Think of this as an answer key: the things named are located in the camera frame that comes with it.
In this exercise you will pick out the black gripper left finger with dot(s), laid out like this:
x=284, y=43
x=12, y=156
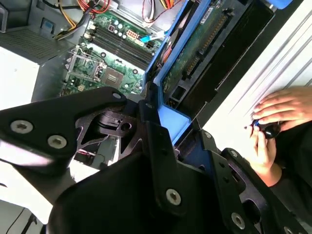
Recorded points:
x=61, y=114

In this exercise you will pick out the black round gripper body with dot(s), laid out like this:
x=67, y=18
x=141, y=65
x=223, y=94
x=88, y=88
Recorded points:
x=109, y=207

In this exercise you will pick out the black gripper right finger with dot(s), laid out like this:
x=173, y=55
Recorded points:
x=219, y=170

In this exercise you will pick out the hard disk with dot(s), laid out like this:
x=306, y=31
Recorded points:
x=170, y=122

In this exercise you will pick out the person's left hand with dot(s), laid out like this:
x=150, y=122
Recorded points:
x=264, y=158

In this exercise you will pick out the person's right hand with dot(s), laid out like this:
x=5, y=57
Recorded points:
x=287, y=104

